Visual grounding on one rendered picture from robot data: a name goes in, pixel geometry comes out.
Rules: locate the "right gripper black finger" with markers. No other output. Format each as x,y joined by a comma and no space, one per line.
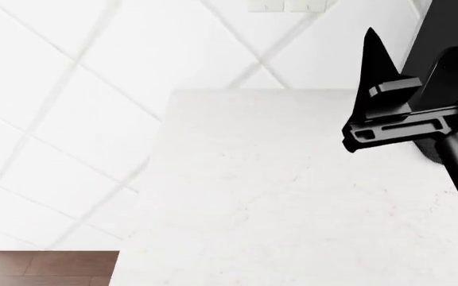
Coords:
374,74
447,80

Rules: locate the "black appliance panel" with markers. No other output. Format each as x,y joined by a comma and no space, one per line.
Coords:
431,26

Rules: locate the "white wall outlet plate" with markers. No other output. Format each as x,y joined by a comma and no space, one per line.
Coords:
308,5
266,5

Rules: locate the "dark round textured object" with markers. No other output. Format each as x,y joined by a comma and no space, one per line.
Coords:
428,152

